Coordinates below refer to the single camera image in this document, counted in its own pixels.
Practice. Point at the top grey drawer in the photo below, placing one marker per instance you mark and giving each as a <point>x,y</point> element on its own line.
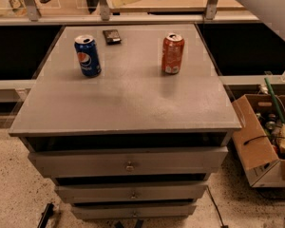
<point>126,162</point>

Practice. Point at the grey drawer cabinet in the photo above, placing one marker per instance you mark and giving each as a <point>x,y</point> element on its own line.
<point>131,104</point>

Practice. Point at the green stick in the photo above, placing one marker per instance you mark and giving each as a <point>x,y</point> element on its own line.
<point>274,99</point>

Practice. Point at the grey drawer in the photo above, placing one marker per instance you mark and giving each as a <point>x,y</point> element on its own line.
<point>131,211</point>
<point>135,191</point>
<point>126,162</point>

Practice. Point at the middle grey drawer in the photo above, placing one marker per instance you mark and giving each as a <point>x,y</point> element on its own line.
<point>135,191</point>

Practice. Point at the bottom grey drawer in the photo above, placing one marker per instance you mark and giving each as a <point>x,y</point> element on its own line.
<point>131,211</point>

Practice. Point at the blue pepsi can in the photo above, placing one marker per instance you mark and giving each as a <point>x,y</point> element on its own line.
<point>86,50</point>

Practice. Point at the cardboard box with clutter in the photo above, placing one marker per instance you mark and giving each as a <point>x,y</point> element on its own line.
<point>261,164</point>

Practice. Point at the orange soda can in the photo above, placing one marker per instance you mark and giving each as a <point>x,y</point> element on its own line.
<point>172,51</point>

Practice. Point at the black object on floor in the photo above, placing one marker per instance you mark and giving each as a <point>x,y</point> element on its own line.
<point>48,212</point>

